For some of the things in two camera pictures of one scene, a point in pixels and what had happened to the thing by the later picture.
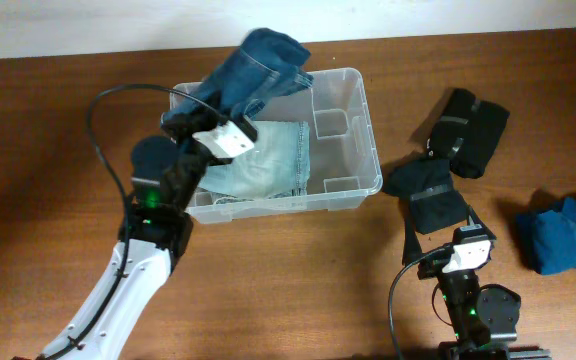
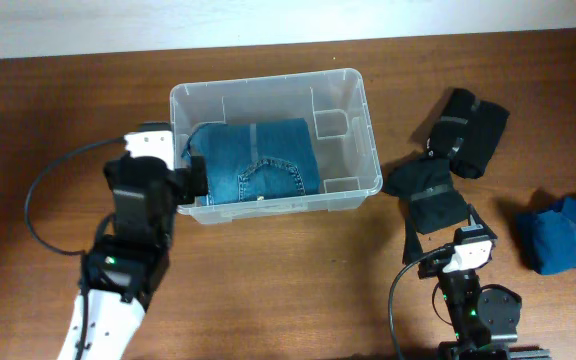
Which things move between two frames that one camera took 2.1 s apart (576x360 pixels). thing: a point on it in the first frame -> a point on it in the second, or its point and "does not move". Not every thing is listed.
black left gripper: (191, 119) -> (193, 180)
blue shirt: (573, 238) does not move
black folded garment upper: (466, 132) does not move
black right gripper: (429, 265) does not move
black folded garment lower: (428, 183) does not move
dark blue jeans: (267, 63) -> (255, 159)
